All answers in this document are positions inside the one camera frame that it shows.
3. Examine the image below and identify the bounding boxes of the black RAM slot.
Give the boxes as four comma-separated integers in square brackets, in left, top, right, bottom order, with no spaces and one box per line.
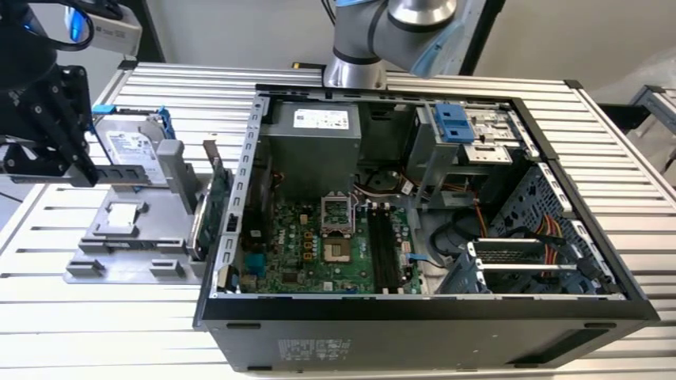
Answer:
[368,200,393,295]
[380,200,408,295]

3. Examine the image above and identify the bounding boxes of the green graphics card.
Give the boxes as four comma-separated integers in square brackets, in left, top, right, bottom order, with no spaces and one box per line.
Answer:
[185,141,235,263]

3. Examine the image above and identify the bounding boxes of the silver CPU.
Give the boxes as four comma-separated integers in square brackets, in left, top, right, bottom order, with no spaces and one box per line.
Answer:
[104,205,137,230]

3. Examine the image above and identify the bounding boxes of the hard disk in blue carrier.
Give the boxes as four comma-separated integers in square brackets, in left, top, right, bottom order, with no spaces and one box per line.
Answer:
[84,102,176,195]

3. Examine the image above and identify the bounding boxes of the grey parts rack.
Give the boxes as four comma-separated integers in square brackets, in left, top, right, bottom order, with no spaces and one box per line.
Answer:
[61,140,233,287]

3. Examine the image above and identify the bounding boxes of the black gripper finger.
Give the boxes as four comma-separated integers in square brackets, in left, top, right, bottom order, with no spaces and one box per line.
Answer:
[0,134,76,187]
[29,64,100,188]

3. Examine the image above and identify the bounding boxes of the grey power supply unit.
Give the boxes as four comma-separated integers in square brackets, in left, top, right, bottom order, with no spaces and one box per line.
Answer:
[261,101,364,199]

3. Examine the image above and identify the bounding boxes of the orange yellow wire bundle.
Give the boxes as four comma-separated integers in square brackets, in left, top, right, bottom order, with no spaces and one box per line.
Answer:
[531,215,565,267]

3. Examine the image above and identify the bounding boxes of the thin orange wire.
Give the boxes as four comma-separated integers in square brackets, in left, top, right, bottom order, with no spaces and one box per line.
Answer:
[473,199,491,238]

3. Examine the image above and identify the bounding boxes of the black metal frame post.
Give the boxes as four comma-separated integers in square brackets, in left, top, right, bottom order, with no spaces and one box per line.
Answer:
[457,0,508,76]
[121,0,165,64]

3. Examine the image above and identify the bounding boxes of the aluminium side table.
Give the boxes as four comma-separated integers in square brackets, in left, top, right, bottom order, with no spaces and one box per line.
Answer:
[631,84,676,139]

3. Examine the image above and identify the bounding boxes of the open black PC case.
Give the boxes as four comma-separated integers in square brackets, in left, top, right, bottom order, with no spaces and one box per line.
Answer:
[192,82,661,373]

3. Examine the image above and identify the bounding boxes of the blue drive latch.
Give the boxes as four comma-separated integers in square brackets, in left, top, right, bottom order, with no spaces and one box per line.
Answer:
[433,101,473,144]

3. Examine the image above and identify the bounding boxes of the CPU socket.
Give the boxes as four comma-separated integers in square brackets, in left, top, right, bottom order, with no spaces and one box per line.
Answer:
[323,236,353,264]

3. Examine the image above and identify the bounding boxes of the metal socket cover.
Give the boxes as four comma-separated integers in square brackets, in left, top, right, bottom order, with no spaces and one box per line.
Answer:
[320,191,353,234]

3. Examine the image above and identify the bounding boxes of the metal disk bay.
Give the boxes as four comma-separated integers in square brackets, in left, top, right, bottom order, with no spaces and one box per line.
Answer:
[436,236,581,296]

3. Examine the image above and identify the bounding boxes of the green motherboard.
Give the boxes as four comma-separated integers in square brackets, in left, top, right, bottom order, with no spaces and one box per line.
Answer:
[240,196,424,296]

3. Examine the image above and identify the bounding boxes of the metal drive bay cage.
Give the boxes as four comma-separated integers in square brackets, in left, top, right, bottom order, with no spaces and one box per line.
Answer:
[404,101,540,207]

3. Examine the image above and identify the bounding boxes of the black round fan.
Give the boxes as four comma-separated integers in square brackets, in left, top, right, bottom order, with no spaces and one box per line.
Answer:
[364,169,405,195]

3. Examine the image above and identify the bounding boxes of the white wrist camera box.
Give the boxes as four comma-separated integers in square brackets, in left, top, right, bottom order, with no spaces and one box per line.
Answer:
[84,3,145,55]

